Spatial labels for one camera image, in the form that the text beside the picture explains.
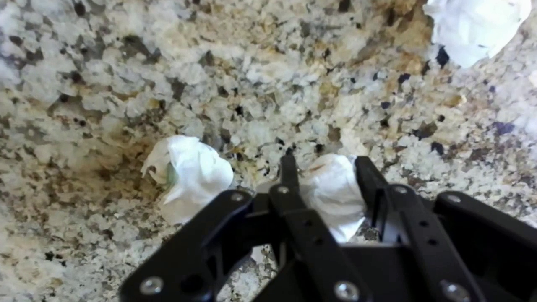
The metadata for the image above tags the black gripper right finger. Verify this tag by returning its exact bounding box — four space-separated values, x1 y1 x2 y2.
352 154 537 302

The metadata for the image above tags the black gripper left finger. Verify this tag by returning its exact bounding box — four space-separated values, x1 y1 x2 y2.
116 151 376 302

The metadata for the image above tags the white garlic bulb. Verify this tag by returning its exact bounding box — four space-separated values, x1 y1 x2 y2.
299 152 369 243
139 134 237 226

